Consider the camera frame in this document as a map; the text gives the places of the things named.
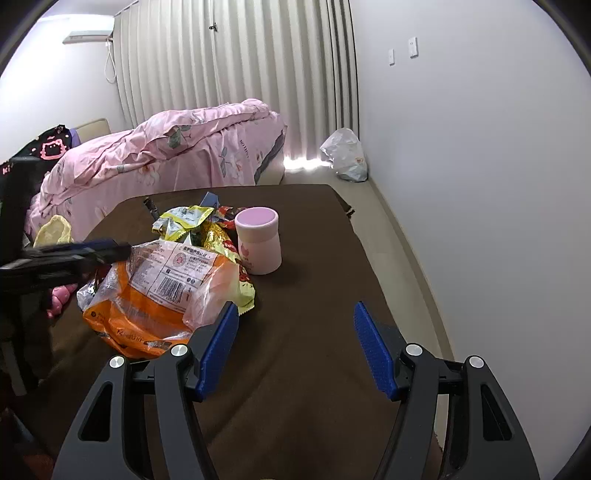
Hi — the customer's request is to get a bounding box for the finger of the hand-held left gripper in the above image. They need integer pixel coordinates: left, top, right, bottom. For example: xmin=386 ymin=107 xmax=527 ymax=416
xmin=0 ymin=256 xmax=100 ymax=294
xmin=25 ymin=239 xmax=132 ymax=265

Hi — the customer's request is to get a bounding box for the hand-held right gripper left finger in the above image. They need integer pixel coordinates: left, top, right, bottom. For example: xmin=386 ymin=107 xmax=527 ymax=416
xmin=51 ymin=300 xmax=241 ymax=480

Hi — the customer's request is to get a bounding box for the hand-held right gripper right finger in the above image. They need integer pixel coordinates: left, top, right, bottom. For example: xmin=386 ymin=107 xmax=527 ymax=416
xmin=353 ymin=301 xmax=541 ymax=480

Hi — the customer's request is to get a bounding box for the long yellow snack packet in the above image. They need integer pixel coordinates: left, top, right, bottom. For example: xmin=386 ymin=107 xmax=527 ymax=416
xmin=191 ymin=222 xmax=256 ymax=315

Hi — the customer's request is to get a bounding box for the orange clear bread bag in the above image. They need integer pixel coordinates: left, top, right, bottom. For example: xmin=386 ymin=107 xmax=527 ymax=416
xmin=76 ymin=239 xmax=241 ymax=361

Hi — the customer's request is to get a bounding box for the yellow white snack packet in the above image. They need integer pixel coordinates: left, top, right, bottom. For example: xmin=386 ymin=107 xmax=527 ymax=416
xmin=151 ymin=205 xmax=216 ymax=243

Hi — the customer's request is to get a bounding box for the pink toy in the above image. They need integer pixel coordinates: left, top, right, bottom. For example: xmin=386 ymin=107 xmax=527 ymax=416
xmin=46 ymin=282 xmax=78 ymax=320

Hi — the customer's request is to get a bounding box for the yellow plastic bag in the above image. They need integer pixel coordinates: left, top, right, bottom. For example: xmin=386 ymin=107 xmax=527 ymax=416
xmin=33 ymin=214 xmax=74 ymax=247

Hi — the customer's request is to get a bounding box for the black pink printed cloth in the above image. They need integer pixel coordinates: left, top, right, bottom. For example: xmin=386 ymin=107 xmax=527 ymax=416
xmin=0 ymin=124 xmax=75 ymax=178

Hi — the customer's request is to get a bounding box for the brown table cloth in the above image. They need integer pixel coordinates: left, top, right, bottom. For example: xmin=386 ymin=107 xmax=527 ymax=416
xmin=0 ymin=184 xmax=455 ymax=480

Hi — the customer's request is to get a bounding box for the pink jar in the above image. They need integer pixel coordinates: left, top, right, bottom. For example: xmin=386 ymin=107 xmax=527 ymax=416
xmin=235 ymin=207 xmax=282 ymax=276

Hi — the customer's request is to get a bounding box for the pink floral duvet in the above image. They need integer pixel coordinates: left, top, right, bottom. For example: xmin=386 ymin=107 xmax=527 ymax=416
xmin=25 ymin=98 xmax=287 ymax=241

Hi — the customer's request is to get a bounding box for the white air conditioner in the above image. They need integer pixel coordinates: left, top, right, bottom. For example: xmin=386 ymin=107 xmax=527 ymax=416
xmin=62 ymin=16 xmax=115 ymax=45

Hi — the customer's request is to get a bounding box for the white plastic bag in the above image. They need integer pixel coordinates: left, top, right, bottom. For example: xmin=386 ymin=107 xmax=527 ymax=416
xmin=320 ymin=128 xmax=369 ymax=182

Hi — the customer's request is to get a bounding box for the striped beige curtain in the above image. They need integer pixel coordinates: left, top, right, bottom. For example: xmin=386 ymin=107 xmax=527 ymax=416
xmin=113 ymin=0 xmax=361 ymax=160

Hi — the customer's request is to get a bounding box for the white air conditioner cable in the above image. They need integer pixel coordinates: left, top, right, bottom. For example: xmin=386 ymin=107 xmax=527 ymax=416
xmin=105 ymin=39 xmax=118 ymax=85

